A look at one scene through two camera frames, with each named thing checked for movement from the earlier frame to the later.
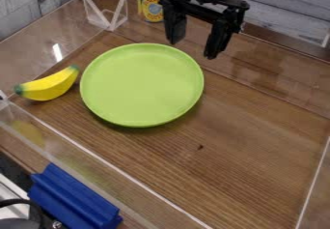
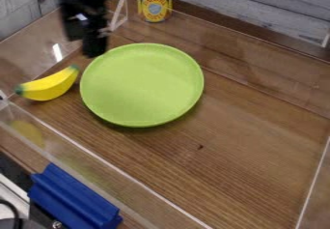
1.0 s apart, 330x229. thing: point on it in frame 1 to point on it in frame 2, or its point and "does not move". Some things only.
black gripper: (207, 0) to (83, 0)
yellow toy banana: (50, 88) does not move
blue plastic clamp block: (75, 203) does not move
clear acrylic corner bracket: (108, 19) does not move
